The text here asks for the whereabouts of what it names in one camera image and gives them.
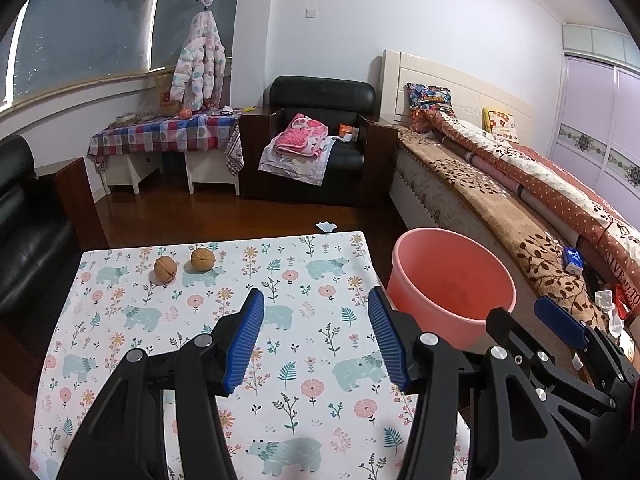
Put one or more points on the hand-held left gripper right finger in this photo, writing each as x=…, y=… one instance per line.
x=387, y=340

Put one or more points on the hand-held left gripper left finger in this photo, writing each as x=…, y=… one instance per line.
x=245, y=340

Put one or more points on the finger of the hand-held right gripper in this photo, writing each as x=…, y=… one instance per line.
x=510, y=330
x=557, y=317

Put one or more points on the pink plastic bucket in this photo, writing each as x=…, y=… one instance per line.
x=450, y=280

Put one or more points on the white crumpled tissue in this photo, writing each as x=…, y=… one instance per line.
x=609, y=310

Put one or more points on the blue tissue packet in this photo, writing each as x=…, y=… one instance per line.
x=573, y=260

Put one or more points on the red packet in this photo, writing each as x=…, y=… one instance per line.
x=627, y=300

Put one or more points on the floral bear tablecloth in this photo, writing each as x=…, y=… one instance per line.
x=300, y=270

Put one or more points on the walnut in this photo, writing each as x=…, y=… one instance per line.
x=165, y=270
x=202, y=259

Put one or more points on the white paper scrap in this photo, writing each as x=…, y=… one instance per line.
x=326, y=226

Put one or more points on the red dotted quilt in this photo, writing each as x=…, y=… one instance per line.
x=550, y=185

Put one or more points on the white wooden bench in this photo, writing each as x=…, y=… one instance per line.
x=132, y=172
x=212, y=172

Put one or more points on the white pink-edged cloth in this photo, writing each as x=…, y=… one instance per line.
x=295, y=170

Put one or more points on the yellow flowered pillow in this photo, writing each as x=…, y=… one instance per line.
x=501, y=124

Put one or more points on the lilac wardrobe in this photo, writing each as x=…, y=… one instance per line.
x=600, y=110

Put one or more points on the pink folded blanket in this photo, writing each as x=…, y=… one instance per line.
x=300, y=135

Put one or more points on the small orange box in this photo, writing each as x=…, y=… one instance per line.
x=349, y=130

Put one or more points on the checkered cloth side table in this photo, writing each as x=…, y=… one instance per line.
x=160, y=132

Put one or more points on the orange fruit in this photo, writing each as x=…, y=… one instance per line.
x=185, y=113

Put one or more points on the colourful cartoon pillow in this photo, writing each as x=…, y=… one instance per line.
x=429, y=97

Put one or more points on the black leather armchair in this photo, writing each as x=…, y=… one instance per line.
x=30, y=220
x=320, y=92

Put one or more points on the brown bag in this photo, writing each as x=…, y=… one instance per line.
x=166, y=95

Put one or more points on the white bed headboard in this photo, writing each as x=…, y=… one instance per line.
x=450, y=72

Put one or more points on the pastel puffer jacket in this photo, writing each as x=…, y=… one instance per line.
x=197, y=65

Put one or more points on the window with blue blind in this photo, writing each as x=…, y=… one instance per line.
x=90, y=25

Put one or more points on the white wall switch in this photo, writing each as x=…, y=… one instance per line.
x=311, y=11

